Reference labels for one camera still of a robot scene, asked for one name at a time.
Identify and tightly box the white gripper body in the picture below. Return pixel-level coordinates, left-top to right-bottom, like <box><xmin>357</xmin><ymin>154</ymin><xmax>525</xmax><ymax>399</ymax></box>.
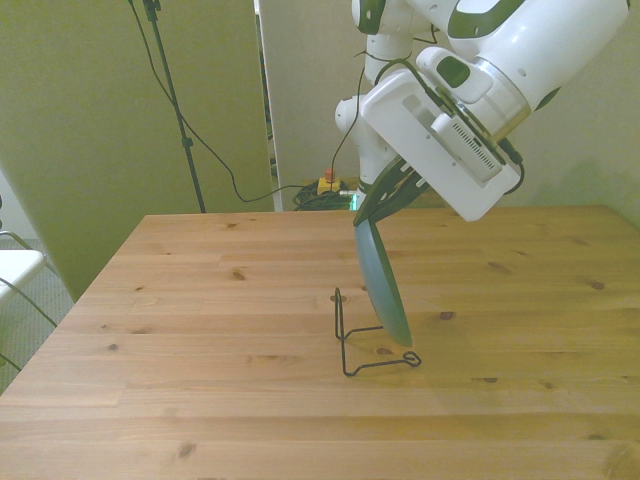
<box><xmin>359</xmin><ymin>68</ymin><xmax>520</xmax><ymax>223</ymax></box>

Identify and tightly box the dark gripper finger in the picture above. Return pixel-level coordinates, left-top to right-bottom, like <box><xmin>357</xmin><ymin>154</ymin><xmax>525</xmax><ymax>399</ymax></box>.
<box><xmin>352</xmin><ymin>157</ymin><xmax>407</xmax><ymax>226</ymax></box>
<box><xmin>368</xmin><ymin>171</ymin><xmax>429</xmax><ymax>221</ymax></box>

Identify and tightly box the round plastic plate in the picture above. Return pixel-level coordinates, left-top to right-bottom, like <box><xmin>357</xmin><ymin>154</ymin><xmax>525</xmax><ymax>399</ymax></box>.
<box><xmin>353</xmin><ymin>219</ymin><xmax>414</xmax><ymax>349</ymax></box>

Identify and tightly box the yellow emergency stop box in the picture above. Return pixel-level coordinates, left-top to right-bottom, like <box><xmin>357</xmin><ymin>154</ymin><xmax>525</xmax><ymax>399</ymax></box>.
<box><xmin>318</xmin><ymin>168</ymin><xmax>347</xmax><ymax>197</ymax></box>

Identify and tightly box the white partition panel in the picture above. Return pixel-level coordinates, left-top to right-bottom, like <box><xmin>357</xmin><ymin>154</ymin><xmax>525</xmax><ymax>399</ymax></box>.
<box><xmin>252</xmin><ymin>0</ymin><xmax>286</xmax><ymax>212</ymax></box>

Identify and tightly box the black tripod pole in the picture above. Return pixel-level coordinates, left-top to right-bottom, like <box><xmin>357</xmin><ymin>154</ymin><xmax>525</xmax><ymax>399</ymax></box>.
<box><xmin>127</xmin><ymin>0</ymin><xmax>208</xmax><ymax>214</ymax></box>

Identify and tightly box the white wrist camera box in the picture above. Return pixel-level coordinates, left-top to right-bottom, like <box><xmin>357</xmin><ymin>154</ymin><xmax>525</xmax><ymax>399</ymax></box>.
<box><xmin>430</xmin><ymin>114</ymin><xmax>504</xmax><ymax>187</ymax></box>

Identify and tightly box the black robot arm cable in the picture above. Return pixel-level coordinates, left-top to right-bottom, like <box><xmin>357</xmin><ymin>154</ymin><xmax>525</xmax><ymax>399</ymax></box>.
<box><xmin>328</xmin><ymin>22</ymin><xmax>526</xmax><ymax>197</ymax></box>

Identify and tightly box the black cable bundle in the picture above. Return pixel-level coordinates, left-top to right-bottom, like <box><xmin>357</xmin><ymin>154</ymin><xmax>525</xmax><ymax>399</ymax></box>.
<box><xmin>292</xmin><ymin>182</ymin><xmax>359</xmax><ymax>212</ymax></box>

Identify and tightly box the black wire plate stand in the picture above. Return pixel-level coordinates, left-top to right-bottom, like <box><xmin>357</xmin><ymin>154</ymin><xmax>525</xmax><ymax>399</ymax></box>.
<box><xmin>331</xmin><ymin>287</ymin><xmax>423</xmax><ymax>378</ymax></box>

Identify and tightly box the black tripod camera cable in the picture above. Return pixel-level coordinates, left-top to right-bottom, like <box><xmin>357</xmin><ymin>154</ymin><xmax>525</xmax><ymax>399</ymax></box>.
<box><xmin>128</xmin><ymin>0</ymin><xmax>321</xmax><ymax>204</ymax></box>

